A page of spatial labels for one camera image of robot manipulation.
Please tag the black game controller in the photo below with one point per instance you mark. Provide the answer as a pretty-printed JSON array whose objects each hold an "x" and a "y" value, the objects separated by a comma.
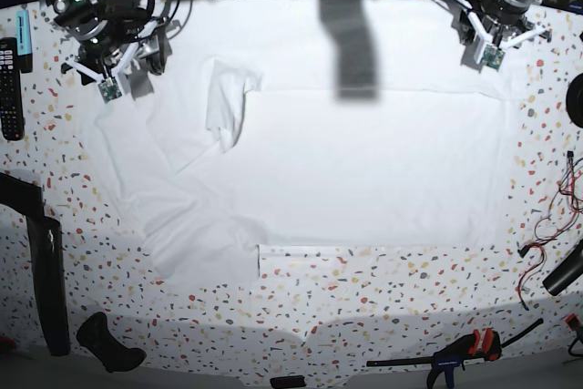
[{"x": 94, "y": 335}]

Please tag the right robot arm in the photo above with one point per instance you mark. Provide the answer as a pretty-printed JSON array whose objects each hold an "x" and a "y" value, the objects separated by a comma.
[{"x": 111, "y": 36}]

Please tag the black orange bar clamp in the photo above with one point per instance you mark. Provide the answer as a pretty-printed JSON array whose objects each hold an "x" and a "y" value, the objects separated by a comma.
[{"x": 474, "y": 346}]

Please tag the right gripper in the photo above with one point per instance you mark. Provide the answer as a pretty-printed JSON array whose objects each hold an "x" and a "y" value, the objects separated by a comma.
[{"x": 110, "y": 64}]

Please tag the teal highlighter pen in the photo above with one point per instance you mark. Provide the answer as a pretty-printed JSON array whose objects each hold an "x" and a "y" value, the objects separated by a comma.
[{"x": 24, "y": 42}]

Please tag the black bent bracket stand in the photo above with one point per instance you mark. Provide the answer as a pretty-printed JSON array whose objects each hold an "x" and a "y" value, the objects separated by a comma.
[{"x": 45, "y": 242}]

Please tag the small black box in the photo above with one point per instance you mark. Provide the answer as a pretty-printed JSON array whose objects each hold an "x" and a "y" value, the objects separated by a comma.
[{"x": 288, "y": 382}]

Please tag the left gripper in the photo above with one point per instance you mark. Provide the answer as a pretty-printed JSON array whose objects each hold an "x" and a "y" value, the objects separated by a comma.
[{"x": 489, "y": 28}]

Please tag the white T-shirt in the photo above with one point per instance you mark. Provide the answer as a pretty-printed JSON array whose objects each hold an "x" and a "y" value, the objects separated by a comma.
[{"x": 308, "y": 123}]

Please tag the black round object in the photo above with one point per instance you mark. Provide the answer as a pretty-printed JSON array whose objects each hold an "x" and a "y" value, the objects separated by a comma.
[{"x": 574, "y": 101}]

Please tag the terrazzo patterned tablecloth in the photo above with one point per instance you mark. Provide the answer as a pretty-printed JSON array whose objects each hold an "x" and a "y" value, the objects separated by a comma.
[{"x": 321, "y": 313}]

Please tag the black cylinder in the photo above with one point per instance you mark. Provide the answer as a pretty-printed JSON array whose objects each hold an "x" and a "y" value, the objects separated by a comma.
[{"x": 569, "y": 270}]

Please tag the black TV remote control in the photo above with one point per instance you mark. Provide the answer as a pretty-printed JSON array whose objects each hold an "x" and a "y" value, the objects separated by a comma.
[{"x": 12, "y": 117}]

